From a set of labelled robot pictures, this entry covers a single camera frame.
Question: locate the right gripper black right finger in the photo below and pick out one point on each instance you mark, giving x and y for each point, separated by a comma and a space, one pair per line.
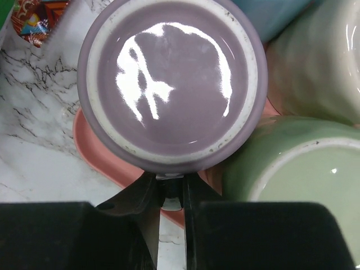
195, 192

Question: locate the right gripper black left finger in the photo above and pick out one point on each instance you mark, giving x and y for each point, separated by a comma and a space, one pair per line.
134, 215

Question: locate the green ceramic mug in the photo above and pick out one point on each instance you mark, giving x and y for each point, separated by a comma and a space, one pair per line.
292, 158

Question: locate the purple ceramic mug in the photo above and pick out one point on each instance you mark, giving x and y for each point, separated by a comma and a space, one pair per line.
172, 87

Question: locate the cream ceramic mug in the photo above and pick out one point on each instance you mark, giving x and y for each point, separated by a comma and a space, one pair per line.
314, 64

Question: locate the light blue faceted mug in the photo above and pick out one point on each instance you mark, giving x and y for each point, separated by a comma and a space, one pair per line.
270, 17

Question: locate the pink plastic tray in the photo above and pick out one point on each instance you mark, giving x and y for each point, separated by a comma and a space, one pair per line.
97, 156

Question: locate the colourful candy bag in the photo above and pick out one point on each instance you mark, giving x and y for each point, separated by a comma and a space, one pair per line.
34, 20

